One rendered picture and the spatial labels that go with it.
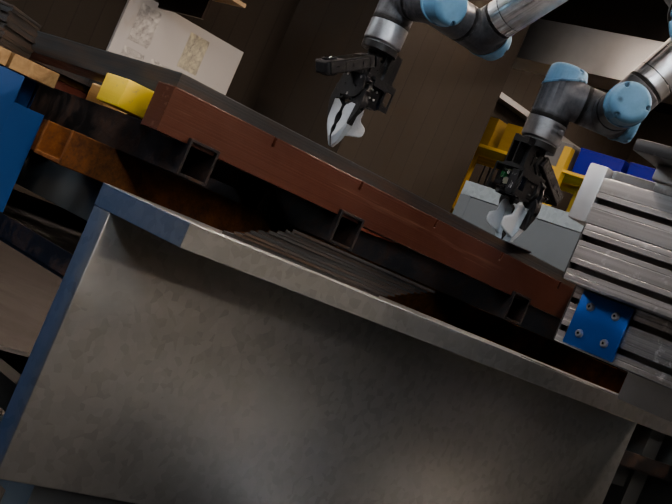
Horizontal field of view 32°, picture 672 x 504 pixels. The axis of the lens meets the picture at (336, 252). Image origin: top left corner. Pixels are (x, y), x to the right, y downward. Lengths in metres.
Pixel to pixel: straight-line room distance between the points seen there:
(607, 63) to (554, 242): 7.88
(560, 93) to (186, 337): 0.96
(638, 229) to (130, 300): 0.74
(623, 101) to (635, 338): 0.50
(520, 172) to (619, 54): 8.71
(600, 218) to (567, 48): 9.41
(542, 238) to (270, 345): 1.55
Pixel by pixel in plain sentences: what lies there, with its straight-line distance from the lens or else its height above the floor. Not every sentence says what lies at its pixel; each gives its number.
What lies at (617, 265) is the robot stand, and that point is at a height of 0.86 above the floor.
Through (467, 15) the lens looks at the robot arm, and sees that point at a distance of 2.18.
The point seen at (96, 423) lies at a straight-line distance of 1.52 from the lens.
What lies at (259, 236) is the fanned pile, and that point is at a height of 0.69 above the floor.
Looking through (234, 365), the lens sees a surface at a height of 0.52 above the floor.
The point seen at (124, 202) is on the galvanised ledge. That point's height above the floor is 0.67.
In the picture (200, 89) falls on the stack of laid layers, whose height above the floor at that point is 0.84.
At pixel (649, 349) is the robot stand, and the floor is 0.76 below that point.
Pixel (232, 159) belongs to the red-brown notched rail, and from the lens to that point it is 1.55.
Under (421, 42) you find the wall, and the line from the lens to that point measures 9.72.
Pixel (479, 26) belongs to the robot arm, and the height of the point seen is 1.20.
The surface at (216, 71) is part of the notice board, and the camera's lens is 9.78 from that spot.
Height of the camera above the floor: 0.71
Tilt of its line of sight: level
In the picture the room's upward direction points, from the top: 23 degrees clockwise
